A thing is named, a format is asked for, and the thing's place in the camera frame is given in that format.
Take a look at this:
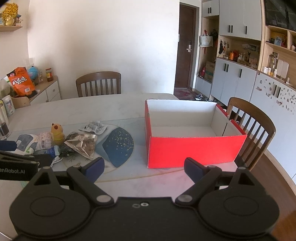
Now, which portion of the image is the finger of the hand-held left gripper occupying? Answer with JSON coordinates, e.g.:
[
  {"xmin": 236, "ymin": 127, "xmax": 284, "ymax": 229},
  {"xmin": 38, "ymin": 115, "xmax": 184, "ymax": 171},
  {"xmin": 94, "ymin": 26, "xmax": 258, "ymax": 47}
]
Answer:
[
  {"xmin": 0, "ymin": 151, "xmax": 53, "ymax": 168},
  {"xmin": 0, "ymin": 140, "xmax": 18, "ymax": 151}
]

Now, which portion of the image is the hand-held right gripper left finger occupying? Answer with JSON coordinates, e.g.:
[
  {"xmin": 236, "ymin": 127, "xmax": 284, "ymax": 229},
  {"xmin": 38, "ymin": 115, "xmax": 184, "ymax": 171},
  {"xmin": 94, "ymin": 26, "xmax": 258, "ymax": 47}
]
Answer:
[{"xmin": 30, "ymin": 157, "xmax": 115, "ymax": 206}]

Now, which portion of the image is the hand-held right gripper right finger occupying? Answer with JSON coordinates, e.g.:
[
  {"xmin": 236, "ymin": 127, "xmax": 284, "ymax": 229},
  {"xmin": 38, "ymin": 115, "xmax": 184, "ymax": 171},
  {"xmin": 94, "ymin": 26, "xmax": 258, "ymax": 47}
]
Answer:
[{"xmin": 175, "ymin": 157, "xmax": 258, "ymax": 206}]

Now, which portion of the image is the pink white snack packet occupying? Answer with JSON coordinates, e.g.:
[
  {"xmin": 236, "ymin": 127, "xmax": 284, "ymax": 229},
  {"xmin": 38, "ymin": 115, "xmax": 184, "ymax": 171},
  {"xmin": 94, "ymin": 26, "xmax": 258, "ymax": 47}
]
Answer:
[{"xmin": 36, "ymin": 132, "xmax": 54, "ymax": 151}]

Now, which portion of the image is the red cardboard box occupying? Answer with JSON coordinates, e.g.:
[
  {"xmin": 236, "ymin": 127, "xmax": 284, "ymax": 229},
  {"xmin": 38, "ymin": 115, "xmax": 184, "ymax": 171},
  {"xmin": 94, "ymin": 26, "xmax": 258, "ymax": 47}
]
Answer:
[{"xmin": 145, "ymin": 99, "xmax": 248, "ymax": 169}]

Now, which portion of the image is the gold foil snack wrapper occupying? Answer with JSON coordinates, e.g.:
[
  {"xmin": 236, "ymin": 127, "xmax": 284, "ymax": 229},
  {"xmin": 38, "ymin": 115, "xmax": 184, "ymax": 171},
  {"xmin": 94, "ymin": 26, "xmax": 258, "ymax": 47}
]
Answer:
[{"xmin": 64, "ymin": 133, "xmax": 98, "ymax": 160}]

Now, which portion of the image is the yellow bear toy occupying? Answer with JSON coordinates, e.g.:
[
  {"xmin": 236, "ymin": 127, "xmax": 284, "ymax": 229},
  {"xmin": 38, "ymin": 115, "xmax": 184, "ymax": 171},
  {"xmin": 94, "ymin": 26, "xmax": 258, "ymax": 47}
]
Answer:
[{"xmin": 51, "ymin": 123, "xmax": 65, "ymax": 146}]

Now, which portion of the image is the silver printed wrapper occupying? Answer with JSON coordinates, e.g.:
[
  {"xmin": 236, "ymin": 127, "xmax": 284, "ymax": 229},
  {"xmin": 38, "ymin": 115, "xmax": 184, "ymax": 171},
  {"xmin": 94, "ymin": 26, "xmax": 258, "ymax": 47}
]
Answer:
[{"xmin": 79, "ymin": 120, "xmax": 108, "ymax": 135}]

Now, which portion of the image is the tall glass bottle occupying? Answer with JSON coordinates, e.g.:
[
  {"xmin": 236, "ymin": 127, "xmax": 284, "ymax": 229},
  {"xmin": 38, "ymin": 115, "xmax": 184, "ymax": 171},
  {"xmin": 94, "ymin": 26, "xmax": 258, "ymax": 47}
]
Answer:
[{"xmin": 0, "ymin": 102, "xmax": 11, "ymax": 139}]

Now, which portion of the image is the white printed mug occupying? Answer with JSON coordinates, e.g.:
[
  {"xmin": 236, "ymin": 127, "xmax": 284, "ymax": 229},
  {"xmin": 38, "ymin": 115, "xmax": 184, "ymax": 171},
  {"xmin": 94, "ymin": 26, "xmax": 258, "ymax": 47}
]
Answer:
[{"xmin": 1, "ymin": 95, "xmax": 16, "ymax": 117}]

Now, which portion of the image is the wooden storage box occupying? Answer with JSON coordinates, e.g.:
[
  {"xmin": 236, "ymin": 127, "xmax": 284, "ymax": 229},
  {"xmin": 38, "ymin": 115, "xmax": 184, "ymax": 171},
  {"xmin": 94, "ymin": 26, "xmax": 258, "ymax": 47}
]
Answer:
[{"xmin": 11, "ymin": 96, "xmax": 31, "ymax": 109}]

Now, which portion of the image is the orange snack bag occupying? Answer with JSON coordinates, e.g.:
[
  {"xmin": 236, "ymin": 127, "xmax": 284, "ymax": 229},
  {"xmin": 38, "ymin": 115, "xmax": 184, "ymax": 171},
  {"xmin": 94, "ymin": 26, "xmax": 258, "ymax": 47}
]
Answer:
[{"xmin": 6, "ymin": 66, "xmax": 36, "ymax": 96}]

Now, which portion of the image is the white sideboard cabinet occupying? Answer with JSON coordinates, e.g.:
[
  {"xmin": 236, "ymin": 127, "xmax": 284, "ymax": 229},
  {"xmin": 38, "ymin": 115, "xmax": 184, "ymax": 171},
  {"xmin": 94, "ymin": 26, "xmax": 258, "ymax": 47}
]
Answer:
[{"xmin": 28, "ymin": 80, "xmax": 62, "ymax": 103}]

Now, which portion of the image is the pile of shoes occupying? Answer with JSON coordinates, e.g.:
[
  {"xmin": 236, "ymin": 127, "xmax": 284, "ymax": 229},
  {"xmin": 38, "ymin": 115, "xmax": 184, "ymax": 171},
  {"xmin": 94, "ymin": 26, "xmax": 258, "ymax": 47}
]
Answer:
[{"xmin": 195, "ymin": 94, "xmax": 216, "ymax": 102}]

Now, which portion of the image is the red doormat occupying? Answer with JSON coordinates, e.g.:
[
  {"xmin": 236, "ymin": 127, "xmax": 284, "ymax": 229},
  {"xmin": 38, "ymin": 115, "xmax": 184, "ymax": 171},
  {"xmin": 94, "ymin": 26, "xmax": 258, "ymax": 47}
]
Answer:
[{"xmin": 173, "ymin": 89, "xmax": 197, "ymax": 100}]

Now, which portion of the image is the wooden slat-back chair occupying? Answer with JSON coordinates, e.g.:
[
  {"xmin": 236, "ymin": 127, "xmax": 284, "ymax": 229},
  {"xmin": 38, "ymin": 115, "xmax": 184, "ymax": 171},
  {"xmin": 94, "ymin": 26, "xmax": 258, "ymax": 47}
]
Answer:
[
  {"xmin": 226, "ymin": 97, "xmax": 276, "ymax": 171},
  {"xmin": 75, "ymin": 71, "xmax": 122, "ymax": 98}
]

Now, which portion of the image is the blue globe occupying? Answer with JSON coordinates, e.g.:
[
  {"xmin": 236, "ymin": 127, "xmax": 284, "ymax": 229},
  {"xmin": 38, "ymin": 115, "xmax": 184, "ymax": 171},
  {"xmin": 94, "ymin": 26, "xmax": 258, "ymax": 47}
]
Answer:
[{"xmin": 28, "ymin": 66, "xmax": 39, "ymax": 80}]

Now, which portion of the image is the brown cardboard carton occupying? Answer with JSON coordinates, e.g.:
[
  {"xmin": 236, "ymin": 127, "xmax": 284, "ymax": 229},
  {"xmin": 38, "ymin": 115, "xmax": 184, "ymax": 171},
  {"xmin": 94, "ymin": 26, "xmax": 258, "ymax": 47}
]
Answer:
[{"xmin": 204, "ymin": 61, "xmax": 216, "ymax": 82}]

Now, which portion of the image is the white sticker-covered cabinet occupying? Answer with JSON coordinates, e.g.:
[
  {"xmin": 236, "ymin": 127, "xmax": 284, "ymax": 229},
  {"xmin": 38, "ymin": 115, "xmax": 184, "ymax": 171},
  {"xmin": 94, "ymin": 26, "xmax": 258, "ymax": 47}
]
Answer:
[{"xmin": 240, "ymin": 71, "xmax": 296, "ymax": 168}]

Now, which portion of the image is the hanging tote bag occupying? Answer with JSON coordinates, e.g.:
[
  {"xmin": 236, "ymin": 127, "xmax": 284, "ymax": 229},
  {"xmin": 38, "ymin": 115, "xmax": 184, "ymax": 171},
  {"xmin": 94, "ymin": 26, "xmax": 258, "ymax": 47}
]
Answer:
[{"xmin": 199, "ymin": 30, "xmax": 213, "ymax": 48}]

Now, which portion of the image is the large glass jar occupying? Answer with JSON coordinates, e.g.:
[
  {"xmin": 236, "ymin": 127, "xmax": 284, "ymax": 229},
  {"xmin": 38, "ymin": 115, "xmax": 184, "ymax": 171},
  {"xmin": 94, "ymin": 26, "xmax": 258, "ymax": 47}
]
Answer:
[{"xmin": 268, "ymin": 54, "xmax": 278, "ymax": 75}]

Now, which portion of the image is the yellow flower ornament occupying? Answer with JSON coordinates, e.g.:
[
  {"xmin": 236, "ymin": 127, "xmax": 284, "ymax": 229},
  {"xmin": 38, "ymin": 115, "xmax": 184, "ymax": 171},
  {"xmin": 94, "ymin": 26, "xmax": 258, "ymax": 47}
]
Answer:
[{"xmin": 2, "ymin": 2, "xmax": 19, "ymax": 26}]

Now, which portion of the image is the wooden wall shelf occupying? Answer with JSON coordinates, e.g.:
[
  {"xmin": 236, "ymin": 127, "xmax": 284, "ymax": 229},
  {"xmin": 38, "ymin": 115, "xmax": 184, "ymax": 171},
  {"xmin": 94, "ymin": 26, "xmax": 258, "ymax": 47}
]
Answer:
[{"xmin": 0, "ymin": 25, "xmax": 23, "ymax": 32}]

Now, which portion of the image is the grey wall cabinet unit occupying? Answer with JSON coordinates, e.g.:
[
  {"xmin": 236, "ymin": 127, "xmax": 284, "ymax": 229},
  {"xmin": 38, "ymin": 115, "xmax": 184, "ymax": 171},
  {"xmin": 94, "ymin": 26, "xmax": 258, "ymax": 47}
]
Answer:
[{"xmin": 195, "ymin": 0, "xmax": 296, "ymax": 109}]

